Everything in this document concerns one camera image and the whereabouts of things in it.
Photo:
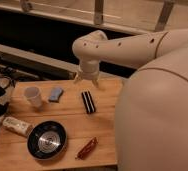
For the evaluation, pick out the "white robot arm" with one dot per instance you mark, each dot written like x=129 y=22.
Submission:
x=151 y=113

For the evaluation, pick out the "metal railing frame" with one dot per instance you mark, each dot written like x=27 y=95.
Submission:
x=127 y=16

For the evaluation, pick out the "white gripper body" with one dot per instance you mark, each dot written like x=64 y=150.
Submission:
x=88 y=69

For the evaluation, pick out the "white rectangular packet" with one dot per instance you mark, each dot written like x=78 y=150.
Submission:
x=18 y=126

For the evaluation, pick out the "black round bowl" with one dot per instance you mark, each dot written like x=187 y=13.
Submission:
x=47 y=140

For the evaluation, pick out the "red-brown pocket knife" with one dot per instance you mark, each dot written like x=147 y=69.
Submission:
x=87 y=149

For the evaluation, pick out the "black striped rectangular case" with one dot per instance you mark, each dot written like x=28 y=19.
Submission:
x=88 y=102

